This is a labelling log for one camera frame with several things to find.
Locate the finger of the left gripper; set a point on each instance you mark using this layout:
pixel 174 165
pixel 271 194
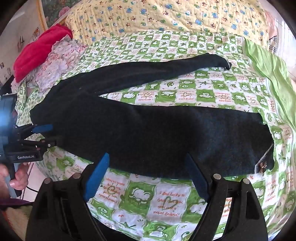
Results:
pixel 43 143
pixel 42 128

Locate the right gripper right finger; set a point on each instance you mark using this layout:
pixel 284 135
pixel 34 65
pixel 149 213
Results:
pixel 198 176

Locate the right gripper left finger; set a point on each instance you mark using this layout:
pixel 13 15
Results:
pixel 95 176

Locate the black pants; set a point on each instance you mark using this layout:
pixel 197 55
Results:
pixel 153 140

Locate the green checkered bed sheet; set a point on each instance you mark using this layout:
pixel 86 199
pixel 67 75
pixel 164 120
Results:
pixel 147 99

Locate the red blanket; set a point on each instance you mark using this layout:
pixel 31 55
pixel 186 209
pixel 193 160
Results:
pixel 35 53

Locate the floral pink cloth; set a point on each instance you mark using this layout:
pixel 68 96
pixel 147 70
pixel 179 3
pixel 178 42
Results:
pixel 64 56

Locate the light green blanket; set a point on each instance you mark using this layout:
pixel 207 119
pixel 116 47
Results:
pixel 274 68

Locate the yellow cartoon print quilt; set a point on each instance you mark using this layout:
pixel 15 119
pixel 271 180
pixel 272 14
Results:
pixel 90 21

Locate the landscape painting gold frame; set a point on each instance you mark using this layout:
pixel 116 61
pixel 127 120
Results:
pixel 52 12

